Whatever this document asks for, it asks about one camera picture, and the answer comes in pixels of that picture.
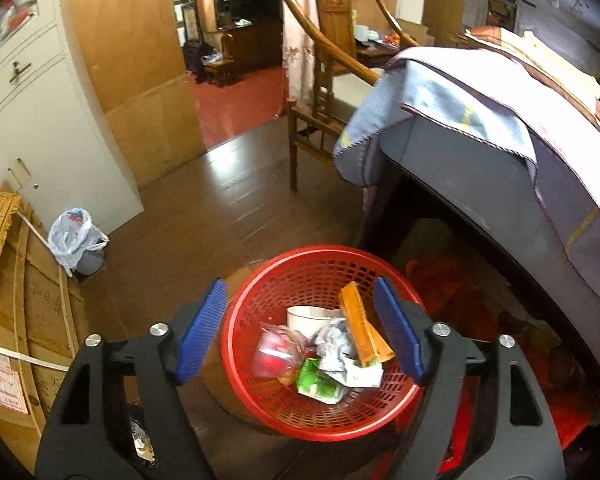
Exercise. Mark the orange cardboard box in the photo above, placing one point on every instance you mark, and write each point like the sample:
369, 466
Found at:
360, 325

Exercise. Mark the red snack wrapper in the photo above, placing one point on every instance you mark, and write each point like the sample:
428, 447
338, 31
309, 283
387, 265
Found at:
275, 352

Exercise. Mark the small yellow wrapper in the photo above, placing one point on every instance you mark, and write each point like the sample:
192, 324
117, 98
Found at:
289, 376

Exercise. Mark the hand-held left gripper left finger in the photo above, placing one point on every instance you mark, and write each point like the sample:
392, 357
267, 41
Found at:
202, 332

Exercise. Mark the dark wooden display cabinet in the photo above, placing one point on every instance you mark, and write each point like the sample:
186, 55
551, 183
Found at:
250, 15

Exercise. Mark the grey seat cushion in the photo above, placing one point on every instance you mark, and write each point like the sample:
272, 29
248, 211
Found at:
350, 100

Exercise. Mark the white plastic bag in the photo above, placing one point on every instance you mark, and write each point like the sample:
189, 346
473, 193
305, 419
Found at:
70, 235

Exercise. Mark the blue-grey cloth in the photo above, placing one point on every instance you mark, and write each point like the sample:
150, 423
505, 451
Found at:
430, 100

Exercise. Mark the wooden armchair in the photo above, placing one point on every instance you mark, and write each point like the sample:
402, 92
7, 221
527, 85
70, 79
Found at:
325, 105

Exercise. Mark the folded brown patterned cloth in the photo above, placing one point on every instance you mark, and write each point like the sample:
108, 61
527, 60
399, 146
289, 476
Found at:
530, 55

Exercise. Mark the grey trash bin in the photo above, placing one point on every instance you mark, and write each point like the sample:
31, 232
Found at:
91, 262

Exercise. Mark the lilac tablecloth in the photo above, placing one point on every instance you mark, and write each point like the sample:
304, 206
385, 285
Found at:
580, 185

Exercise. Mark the small wooden chair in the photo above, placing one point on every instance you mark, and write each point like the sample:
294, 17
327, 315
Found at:
220, 67

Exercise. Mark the crumpled silver wrapper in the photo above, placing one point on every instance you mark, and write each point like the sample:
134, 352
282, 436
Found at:
335, 345

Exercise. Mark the red plastic mesh basket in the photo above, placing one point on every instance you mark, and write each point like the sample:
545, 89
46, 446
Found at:
305, 270

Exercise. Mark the wooden side table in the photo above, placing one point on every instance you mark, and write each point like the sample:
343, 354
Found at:
375, 52

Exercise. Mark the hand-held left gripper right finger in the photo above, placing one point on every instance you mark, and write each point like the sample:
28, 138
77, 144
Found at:
400, 332

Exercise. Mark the green packet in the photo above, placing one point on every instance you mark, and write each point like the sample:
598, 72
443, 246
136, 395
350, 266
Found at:
317, 382

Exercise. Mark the white torn paper piece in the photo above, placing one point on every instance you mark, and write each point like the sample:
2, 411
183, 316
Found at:
362, 375

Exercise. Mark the round wooden stool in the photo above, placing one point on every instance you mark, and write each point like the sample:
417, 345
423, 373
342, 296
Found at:
220, 390

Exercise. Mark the white cabinet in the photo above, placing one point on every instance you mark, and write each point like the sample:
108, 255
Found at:
55, 135

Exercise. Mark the dark round table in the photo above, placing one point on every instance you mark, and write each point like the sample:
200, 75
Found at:
480, 185

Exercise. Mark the pink patterned curtain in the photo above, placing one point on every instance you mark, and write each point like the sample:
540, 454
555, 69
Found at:
297, 35

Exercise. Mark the red and white label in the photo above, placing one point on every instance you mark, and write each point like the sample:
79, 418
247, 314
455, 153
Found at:
2, 382

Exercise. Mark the large plywood crate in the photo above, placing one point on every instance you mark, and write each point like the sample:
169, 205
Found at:
40, 310

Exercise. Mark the crumpled foil wrapper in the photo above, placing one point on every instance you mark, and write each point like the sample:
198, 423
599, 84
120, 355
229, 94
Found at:
142, 440

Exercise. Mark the white paper cup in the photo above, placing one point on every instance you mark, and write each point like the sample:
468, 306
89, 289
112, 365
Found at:
305, 317

